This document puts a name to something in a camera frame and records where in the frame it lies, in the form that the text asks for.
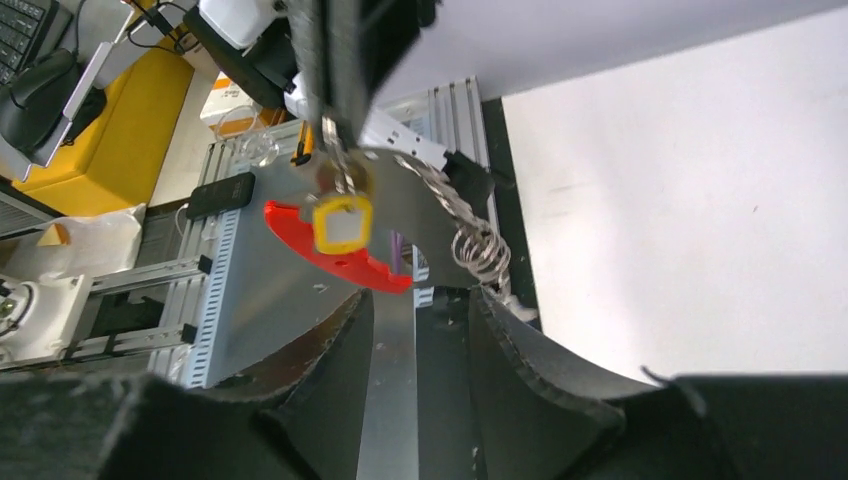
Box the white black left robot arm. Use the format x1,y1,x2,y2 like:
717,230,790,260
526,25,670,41
183,1,495,209

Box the key with yellow tag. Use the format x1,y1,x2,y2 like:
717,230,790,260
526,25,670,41
312,114,373,255

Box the black smartphone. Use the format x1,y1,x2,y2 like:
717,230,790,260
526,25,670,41
186,171,256,221

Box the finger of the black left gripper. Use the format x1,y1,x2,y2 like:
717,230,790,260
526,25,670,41
344,0,438,148
285,1,346,147

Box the yellow box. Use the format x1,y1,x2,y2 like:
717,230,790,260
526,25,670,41
12,50,194,216

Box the aluminium extrusion rails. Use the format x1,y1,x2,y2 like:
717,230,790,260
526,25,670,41
56,77,489,388

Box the left white cable duct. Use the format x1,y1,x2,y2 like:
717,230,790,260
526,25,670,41
412,246,435,309

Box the black computer mouse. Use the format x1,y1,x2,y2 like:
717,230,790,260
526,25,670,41
1,48,81,154

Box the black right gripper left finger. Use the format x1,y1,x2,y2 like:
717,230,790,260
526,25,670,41
1,290,374,479

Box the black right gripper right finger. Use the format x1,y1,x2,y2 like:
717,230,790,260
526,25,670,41
469,288,847,479

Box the steel key holder red handle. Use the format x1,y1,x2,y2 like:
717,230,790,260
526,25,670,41
263,147,518,306

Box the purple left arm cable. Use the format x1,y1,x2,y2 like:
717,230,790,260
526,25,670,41
389,230,407,276

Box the black keyboard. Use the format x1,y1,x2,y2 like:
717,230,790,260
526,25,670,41
1,0,61,85

